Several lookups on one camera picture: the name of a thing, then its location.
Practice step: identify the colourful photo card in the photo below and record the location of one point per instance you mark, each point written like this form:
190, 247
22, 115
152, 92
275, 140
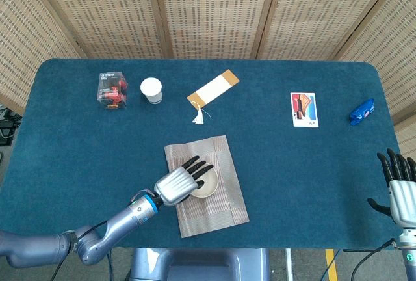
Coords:
304, 110

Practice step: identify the white paper cup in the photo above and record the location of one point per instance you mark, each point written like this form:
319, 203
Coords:
151, 89

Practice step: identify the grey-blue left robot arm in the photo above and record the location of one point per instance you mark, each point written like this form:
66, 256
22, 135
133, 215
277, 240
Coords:
130, 219

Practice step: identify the brown woven placemat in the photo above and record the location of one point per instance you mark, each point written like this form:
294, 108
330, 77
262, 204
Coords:
224, 203

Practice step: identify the white table leg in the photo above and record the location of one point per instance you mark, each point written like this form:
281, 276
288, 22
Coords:
289, 264

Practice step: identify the white brown bookmark with tassel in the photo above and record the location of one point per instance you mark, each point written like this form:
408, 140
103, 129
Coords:
214, 89

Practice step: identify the cream round bowl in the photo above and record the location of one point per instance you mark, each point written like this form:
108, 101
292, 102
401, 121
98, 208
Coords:
209, 185

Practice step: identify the blue snack packet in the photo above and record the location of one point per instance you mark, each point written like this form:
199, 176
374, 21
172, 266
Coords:
361, 112

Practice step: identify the woven bamboo folding screen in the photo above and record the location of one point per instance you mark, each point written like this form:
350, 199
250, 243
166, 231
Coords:
211, 11

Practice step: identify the clear box with red items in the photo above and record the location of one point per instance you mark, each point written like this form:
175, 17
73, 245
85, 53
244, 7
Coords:
112, 90

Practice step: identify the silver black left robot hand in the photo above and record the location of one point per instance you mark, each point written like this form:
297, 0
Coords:
175, 186

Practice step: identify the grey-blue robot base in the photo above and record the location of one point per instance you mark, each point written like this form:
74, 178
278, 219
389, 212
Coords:
201, 266

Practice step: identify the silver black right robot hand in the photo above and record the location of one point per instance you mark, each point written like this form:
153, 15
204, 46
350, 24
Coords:
403, 199

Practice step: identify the teal blue table cloth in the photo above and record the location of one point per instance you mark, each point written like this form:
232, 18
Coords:
292, 180

